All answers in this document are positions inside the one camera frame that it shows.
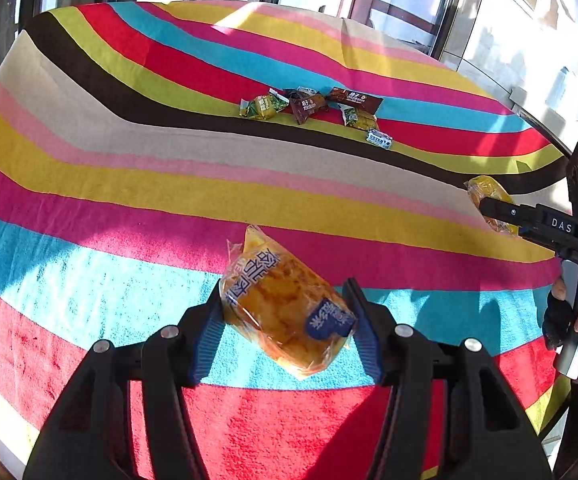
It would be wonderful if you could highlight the blue white candy packet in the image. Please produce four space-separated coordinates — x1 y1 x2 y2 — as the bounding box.
366 129 394 150

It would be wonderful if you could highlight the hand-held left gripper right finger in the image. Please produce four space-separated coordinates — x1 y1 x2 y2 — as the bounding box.
341 277 555 480

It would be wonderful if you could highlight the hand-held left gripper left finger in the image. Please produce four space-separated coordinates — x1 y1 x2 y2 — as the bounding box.
23 287 225 480

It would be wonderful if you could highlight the yellow bread packet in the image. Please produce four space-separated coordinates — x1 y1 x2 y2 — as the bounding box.
464 175 520 236

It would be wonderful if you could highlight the small brown snack packet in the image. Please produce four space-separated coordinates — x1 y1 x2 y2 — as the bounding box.
289 96 331 126

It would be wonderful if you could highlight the orange bread packet blue label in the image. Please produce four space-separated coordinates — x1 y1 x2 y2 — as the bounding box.
219 224 357 380

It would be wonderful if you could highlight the large brown wafer packet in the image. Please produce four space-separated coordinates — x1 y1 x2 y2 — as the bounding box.
325 87 385 113

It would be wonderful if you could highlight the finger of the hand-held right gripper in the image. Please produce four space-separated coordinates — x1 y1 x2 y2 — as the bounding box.
478 197 540 233

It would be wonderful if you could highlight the green snack packet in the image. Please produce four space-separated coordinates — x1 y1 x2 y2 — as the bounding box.
341 107 380 132

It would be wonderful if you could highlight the person's right hand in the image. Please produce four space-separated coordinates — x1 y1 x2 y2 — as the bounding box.
543 276 578 352

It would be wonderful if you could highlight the striped colourful blanket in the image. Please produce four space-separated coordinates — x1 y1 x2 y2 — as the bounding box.
0 0 577 480

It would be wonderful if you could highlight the olive yellow snack packet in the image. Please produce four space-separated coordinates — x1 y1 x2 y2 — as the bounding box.
239 94 290 121

